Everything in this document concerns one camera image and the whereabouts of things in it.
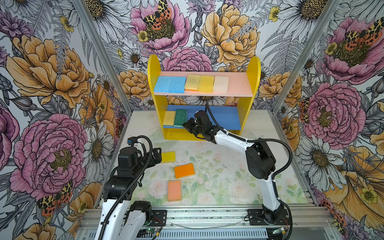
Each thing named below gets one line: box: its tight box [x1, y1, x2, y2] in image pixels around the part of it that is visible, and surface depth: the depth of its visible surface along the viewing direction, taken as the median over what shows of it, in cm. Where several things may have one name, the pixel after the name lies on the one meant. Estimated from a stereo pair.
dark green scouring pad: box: [174, 109, 188, 127], surface depth 96 cm
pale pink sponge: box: [213, 76, 229, 94], surface depth 76 cm
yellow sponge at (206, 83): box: [198, 75, 215, 93], surface depth 77 cm
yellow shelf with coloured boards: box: [147, 54, 262, 140], surface depth 80 cm
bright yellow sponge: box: [161, 151, 176, 163], surface depth 98 cm
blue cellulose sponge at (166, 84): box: [154, 76, 178, 94], surface depth 78 cm
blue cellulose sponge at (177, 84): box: [168, 76, 187, 94], surface depth 77 cm
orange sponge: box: [174, 163, 195, 179], surface depth 91 cm
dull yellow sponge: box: [185, 74, 201, 91], surface depth 78 cm
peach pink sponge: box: [167, 180, 182, 202], surface depth 84 cm
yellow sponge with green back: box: [162, 110, 176, 126], surface depth 97 cm
